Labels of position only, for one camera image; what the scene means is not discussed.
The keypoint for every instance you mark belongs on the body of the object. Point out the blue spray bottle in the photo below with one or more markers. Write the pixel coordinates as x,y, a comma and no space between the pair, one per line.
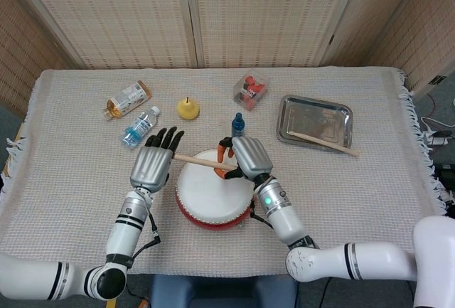
238,126

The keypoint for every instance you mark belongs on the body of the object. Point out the woven folding screen panel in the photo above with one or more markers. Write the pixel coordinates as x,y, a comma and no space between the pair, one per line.
266,16
426,37
369,20
25,55
113,16

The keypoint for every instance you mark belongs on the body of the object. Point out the clear box with red items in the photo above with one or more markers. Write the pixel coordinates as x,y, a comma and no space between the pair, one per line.
250,91

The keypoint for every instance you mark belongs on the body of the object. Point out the wooden drumstick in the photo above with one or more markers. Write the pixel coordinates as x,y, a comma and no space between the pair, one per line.
202,161
320,141

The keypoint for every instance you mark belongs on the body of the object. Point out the beige woven tablecloth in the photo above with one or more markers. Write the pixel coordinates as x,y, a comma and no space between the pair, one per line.
71,180

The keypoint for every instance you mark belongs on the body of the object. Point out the small orange object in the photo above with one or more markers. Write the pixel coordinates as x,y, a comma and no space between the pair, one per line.
144,303

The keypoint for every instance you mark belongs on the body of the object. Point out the orange-tipped right robot hand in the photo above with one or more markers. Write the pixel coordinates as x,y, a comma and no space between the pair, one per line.
252,158

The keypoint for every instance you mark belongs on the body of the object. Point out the black-fingered left robot hand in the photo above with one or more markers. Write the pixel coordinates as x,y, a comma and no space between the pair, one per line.
151,167

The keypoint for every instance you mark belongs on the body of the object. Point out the amber tea bottle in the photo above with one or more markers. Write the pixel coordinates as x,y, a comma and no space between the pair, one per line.
128,99

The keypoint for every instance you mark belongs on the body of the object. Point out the clear water bottle blue label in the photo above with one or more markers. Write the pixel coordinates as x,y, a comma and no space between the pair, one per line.
140,127

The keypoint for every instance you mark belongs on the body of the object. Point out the white power strip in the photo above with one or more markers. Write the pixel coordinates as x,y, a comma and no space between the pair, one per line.
439,141

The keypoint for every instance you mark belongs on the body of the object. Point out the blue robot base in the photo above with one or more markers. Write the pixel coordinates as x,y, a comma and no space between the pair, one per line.
213,293

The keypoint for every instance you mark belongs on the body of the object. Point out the rectangular metal tray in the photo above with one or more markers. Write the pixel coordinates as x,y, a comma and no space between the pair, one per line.
313,119

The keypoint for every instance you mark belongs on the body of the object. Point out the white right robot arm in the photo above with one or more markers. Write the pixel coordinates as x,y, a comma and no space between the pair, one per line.
284,219

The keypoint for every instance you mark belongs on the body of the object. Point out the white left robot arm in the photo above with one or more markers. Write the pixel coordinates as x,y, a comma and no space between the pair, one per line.
124,233

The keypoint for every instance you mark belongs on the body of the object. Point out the yellow pear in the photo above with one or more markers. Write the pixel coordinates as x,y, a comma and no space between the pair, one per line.
187,110

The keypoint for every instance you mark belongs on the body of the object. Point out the red drum with white skin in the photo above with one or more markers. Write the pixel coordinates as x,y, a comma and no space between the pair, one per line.
206,201

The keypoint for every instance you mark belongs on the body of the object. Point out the black box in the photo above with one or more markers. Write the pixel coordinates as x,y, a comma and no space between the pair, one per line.
446,172

